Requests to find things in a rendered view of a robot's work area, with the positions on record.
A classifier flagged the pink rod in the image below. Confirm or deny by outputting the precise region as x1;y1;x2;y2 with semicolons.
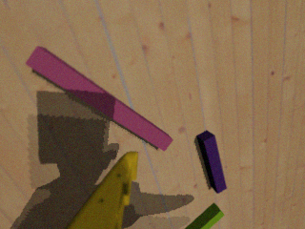
25;46;173;152

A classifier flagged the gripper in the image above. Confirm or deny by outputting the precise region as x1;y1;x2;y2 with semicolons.
65;152;138;229

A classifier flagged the lime green rod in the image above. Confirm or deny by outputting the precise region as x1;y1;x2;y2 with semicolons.
185;203;225;229

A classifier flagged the dark purple rod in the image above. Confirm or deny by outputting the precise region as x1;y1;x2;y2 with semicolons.
196;131;227;194

